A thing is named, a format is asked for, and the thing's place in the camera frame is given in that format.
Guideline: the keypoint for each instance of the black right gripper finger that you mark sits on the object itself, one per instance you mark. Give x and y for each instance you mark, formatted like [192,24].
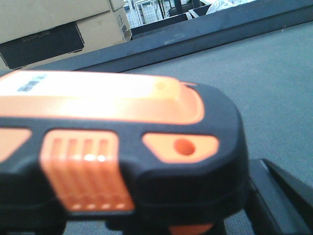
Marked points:
[279,203]

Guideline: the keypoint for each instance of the orange black barcode scanner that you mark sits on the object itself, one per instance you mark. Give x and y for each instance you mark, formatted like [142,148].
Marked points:
[149,155]

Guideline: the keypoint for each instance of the large printed cardboard box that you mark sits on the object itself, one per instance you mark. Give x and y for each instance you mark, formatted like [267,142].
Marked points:
[65,41]

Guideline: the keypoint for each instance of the upper stacked cardboard box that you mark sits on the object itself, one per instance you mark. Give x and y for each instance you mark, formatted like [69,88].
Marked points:
[19,18]

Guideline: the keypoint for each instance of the grey conveyor side rail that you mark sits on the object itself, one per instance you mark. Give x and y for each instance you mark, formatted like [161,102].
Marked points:
[170,39]

